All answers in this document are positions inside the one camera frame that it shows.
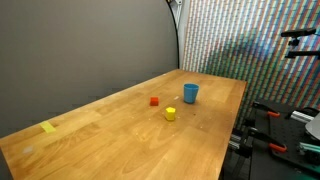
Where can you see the aluminium extrusion bar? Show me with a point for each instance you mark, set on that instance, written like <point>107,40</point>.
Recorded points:
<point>301,117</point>

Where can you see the blue plastic cup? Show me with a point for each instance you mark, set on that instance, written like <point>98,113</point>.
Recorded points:
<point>190,92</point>

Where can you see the black orange clamp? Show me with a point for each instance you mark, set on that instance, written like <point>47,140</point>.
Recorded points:
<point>272,143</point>
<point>271,112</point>

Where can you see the upper black orange clamp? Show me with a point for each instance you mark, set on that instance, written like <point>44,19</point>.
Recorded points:
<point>271,112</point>

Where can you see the yellow block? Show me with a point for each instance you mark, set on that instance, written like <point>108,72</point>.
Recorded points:
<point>170,113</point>

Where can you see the black camera on stand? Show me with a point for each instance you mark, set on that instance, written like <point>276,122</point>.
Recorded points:
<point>294,42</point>

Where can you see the lower black orange clamp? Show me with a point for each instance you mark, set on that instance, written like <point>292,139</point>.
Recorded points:
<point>272,143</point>

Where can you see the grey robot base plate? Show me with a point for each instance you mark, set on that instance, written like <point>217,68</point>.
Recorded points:
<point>313,127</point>

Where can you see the red cube block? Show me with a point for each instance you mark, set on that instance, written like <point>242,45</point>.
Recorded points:
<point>154,101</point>

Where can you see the black perforated mounting board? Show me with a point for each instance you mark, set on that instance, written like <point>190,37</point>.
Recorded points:
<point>268,164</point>

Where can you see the yellow tape strip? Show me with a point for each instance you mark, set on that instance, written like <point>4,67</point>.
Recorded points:
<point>47,127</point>

